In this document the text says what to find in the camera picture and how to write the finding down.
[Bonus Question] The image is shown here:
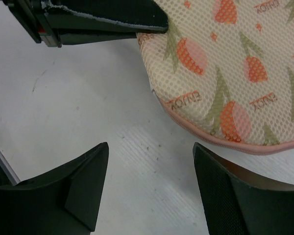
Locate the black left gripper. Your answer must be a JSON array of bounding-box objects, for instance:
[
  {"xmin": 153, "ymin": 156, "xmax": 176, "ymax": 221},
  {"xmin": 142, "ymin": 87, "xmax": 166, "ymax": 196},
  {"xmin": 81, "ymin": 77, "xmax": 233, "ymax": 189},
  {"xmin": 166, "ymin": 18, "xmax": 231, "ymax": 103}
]
[{"xmin": 4, "ymin": 0, "xmax": 162, "ymax": 47}]

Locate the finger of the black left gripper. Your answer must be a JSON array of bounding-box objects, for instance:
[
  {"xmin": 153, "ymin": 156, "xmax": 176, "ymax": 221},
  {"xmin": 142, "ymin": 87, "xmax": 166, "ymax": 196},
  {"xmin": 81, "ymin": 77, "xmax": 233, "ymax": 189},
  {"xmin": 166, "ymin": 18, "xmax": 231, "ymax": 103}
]
[{"xmin": 41, "ymin": 0, "xmax": 169, "ymax": 33}]

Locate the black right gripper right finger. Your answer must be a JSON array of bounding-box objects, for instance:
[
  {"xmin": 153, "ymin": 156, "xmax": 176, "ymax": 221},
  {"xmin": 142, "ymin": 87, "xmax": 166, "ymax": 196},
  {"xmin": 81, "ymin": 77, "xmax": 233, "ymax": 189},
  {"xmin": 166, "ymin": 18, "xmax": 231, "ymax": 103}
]
[{"xmin": 193, "ymin": 142, "xmax": 294, "ymax": 235}]

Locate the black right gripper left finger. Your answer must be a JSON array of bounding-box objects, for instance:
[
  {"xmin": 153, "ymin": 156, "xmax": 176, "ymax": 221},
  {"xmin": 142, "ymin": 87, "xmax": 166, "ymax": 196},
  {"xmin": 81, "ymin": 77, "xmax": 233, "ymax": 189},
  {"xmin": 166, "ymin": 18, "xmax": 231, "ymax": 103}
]
[{"xmin": 0, "ymin": 142, "xmax": 109, "ymax": 235}]

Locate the floral mesh laundry bag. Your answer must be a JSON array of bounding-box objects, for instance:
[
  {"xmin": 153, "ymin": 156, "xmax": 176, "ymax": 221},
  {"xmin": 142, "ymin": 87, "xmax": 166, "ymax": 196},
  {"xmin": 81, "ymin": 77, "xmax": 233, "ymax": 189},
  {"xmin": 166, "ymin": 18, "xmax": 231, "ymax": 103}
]
[{"xmin": 137, "ymin": 0, "xmax": 294, "ymax": 155}]

